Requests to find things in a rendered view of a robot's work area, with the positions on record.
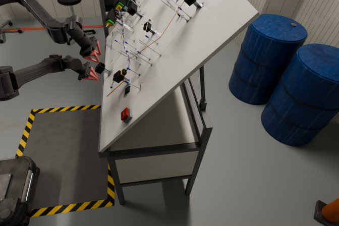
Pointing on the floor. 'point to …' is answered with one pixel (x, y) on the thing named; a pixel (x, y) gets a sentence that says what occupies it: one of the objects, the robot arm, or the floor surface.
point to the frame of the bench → (159, 155)
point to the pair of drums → (287, 78)
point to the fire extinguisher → (327, 213)
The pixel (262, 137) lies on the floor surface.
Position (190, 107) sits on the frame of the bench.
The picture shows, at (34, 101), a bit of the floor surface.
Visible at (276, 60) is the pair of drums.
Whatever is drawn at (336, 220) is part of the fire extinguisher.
